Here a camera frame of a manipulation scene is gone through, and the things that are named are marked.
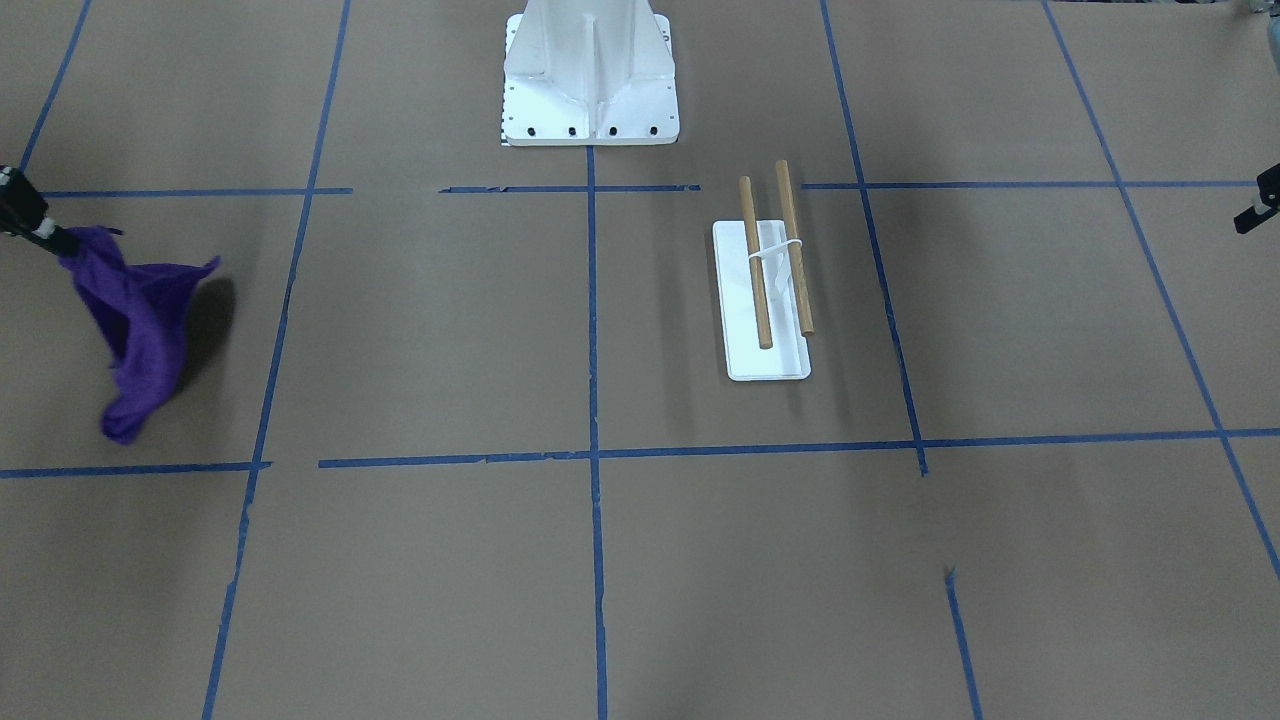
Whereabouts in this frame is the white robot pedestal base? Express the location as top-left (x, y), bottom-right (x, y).
top-left (500, 1), bottom-right (681, 147)

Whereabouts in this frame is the wooden rack rod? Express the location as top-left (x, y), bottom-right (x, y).
top-left (774, 159), bottom-right (817, 338)
top-left (739, 176), bottom-right (774, 350)

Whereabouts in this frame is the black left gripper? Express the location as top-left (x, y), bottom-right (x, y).
top-left (1233, 164), bottom-right (1280, 234)

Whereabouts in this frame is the white towel rack base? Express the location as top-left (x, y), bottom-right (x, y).
top-left (712, 219), bottom-right (812, 382)

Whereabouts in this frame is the purple cloth towel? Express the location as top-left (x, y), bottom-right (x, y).
top-left (60, 225), bottom-right (221, 445)

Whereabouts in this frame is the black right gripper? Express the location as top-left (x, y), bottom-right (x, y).
top-left (1, 165), bottom-right (81, 258)

